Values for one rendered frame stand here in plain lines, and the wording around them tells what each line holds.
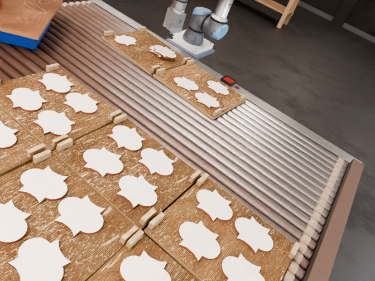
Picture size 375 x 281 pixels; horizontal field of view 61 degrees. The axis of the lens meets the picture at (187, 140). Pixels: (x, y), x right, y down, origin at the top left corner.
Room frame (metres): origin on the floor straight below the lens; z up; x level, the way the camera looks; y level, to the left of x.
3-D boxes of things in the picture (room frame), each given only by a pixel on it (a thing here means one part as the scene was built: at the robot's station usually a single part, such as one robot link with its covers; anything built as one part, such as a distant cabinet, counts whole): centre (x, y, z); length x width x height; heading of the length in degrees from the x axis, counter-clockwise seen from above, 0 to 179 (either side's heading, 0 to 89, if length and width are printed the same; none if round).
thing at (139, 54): (1.72, 0.42, 0.93); 0.41 x 0.35 x 0.02; 64
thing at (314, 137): (1.83, 0.08, 0.89); 2.08 x 0.08 x 0.06; 69
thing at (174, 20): (1.70, 0.32, 1.17); 0.10 x 0.09 x 0.16; 150
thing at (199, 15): (2.18, 0.23, 1.07); 0.13 x 0.12 x 0.14; 64
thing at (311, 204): (1.34, 0.26, 0.90); 1.95 x 0.05 x 0.05; 69
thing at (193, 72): (1.55, 0.04, 0.93); 0.41 x 0.35 x 0.02; 65
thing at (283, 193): (1.29, 0.28, 0.90); 1.95 x 0.05 x 0.05; 69
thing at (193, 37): (2.19, 0.24, 0.96); 0.15 x 0.15 x 0.10
